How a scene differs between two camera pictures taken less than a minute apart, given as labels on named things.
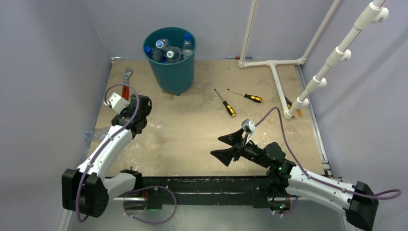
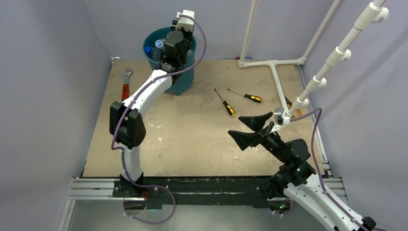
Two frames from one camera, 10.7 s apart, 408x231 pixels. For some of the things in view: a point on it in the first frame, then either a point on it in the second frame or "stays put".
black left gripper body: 124,112 → 187,35
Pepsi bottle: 157,55 stays put
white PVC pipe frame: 376,10 stays put
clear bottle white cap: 163,44 stays put
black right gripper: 235,139 → 256,122
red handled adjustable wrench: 125,89 stays put
